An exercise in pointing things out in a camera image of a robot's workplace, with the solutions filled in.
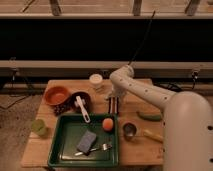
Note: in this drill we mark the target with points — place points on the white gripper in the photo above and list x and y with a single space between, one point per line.
116 92

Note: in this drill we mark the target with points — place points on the striped eraser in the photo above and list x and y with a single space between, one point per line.
113 105

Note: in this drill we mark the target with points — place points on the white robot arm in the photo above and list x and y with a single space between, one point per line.
187 121

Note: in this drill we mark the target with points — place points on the white paper cup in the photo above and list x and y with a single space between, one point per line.
96 81

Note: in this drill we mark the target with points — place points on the small metal cup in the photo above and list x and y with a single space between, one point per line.
129 131

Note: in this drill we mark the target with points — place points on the green plastic cup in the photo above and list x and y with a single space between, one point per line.
38 127

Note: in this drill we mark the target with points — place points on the orange ball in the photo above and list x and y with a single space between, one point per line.
107 124

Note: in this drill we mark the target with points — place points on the white plastic utensil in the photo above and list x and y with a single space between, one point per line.
84 112

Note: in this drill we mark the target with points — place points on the dark brown bowl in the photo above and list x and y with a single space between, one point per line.
86 100

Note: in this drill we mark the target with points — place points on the yellow banana toy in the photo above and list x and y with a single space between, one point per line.
153 136

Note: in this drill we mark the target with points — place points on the silver fork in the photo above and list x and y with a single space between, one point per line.
103 147

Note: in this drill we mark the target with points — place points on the dark grape bunch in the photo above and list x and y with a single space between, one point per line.
62 108

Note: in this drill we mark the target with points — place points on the orange bowl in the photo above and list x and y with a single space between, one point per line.
56 95

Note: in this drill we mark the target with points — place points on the blue sponge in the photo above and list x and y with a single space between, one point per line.
86 141

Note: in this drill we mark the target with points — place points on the green tray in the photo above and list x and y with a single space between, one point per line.
68 132

